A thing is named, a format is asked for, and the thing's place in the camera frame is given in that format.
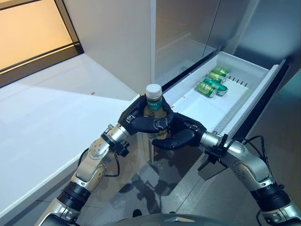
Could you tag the white fridge drawer steel front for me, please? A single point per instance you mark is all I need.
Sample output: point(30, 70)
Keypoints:
point(202, 110)

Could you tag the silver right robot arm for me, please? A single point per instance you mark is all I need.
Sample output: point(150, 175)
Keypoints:
point(254, 167)

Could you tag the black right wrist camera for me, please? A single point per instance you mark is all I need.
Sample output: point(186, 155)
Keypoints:
point(215, 150)

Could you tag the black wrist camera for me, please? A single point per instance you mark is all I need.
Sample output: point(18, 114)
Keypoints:
point(122, 148)
point(215, 150)

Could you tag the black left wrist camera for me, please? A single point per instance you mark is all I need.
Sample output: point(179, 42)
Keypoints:
point(122, 148)

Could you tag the white counter cabinet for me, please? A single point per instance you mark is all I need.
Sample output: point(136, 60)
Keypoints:
point(58, 113)

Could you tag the stainless steel fridge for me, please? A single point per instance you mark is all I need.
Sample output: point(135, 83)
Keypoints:
point(188, 23)

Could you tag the light green drink can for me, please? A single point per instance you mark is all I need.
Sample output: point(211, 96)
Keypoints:
point(205, 89)
point(216, 76)
point(221, 71)

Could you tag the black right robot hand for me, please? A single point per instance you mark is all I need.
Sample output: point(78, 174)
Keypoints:
point(185, 131)

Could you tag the window with dark frame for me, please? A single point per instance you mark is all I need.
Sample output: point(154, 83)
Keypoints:
point(30, 30)

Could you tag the white tall cabinet panel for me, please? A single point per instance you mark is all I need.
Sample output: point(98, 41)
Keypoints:
point(113, 35)

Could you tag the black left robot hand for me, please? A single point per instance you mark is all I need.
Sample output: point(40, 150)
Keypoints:
point(131, 117)

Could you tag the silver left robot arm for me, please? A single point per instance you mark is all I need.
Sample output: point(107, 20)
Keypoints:
point(91, 169)

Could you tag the grey robot torso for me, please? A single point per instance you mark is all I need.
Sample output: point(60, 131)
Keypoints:
point(164, 220)

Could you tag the teal drink can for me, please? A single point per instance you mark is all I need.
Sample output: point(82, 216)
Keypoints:
point(215, 85)

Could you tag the tea bottle with white cap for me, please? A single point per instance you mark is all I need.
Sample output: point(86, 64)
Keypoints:
point(152, 94)

